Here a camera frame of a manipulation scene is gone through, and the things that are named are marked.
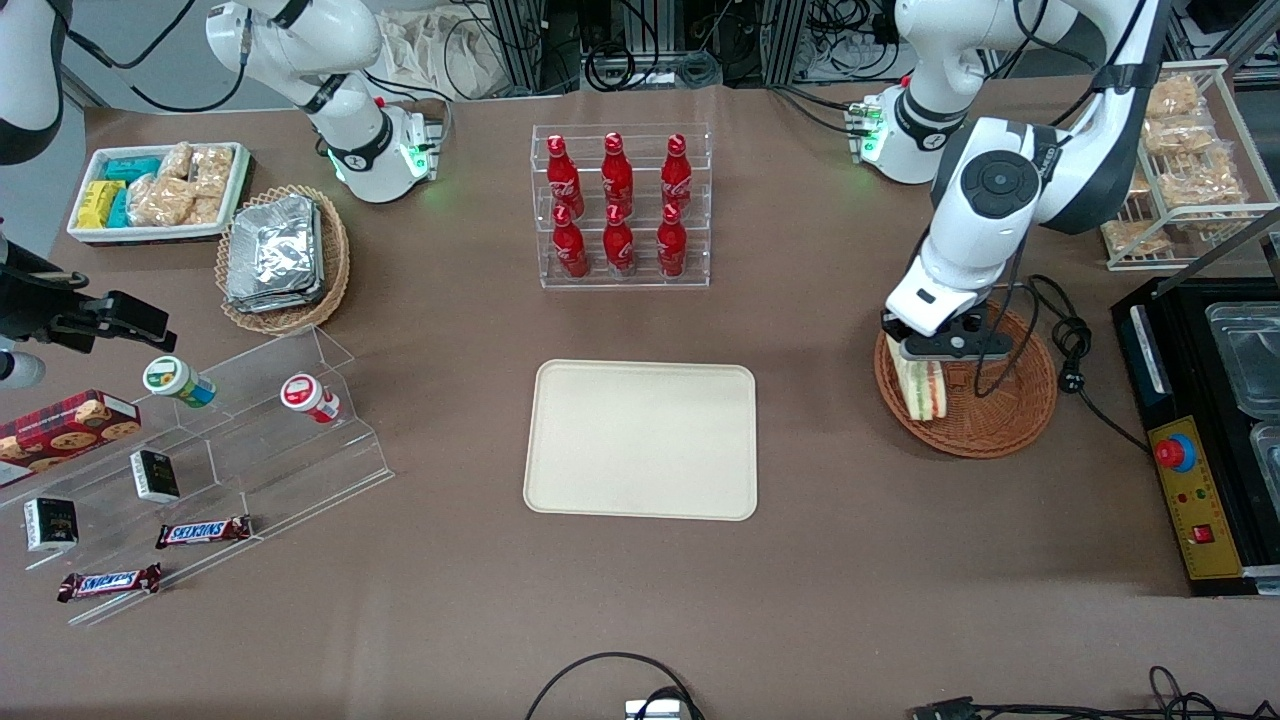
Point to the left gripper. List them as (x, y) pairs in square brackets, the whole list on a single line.
[(892, 327)]

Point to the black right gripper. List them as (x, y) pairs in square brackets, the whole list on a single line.
[(38, 301)]

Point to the plastic-wrapped triangle sandwich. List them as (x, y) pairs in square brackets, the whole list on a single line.
[(925, 395)]

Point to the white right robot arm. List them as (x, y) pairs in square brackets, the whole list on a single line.
[(370, 150)]

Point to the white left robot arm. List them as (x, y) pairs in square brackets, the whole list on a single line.
[(1000, 185)]

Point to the round brown wicker basket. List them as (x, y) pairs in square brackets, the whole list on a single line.
[(1000, 420)]

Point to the light wicker basket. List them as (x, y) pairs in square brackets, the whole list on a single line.
[(335, 260)]

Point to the cream rectangular plastic tray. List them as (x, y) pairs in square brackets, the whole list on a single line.
[(640, 440)]

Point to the green-lid white cup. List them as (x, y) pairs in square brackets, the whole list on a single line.
[(175, 378)]

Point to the white plastic snack bin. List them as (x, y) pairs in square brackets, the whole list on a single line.
[(85, 232)]

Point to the teal snack packet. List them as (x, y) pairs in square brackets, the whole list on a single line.
[(132, 168), (119, 210)]

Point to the clear bag of rice crackers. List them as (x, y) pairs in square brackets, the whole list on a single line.
[(176, 160), (1180, 137), (1135, 237), (1172, 97), (160, 202), (213, 168), (1200, 185), (207, 210)]

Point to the yellow snack packet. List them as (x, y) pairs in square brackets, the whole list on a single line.
[(100, 203)]

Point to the red cookie box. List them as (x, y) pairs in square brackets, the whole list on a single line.
[(60, 430)]

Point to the stack of foil containers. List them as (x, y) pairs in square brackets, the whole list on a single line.
[(275, 255)]

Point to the small black box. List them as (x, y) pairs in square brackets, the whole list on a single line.
[(50, 524), (155, 477)]

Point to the red-lid white cup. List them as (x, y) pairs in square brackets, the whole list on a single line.
[(305, 395)]

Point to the clear acrylic stepped stand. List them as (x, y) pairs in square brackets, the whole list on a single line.
[(260, 470)]

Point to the brown Snickers bar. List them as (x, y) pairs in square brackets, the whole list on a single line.
[(203, 532), (108, 582)]

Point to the black sealing machine yellow panel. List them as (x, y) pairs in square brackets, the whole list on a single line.
[(1200, 500)]

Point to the clear plastic food container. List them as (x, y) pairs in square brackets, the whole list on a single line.
[(1267, 452), (1245, 355)]

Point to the grey metal lever bar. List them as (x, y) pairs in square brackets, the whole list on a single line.
[(1230, 238)]

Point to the red aluminium cola bottle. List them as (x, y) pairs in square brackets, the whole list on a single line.
[(563, 175), (619, 245), (676, 175), (672, 245), (570, 248), (617, 172)]

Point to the clear acrylic bottle rack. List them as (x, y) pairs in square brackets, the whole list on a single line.
[(620, 280)]

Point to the white cloth bag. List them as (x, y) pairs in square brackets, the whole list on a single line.
[(430, 50)]

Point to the small silver device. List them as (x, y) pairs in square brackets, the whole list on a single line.
[(655, 710)]

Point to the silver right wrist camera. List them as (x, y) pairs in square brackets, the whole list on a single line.
[(20, 370)]

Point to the aluminium frame post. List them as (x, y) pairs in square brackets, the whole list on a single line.
[(785, 40), (530, 40)]

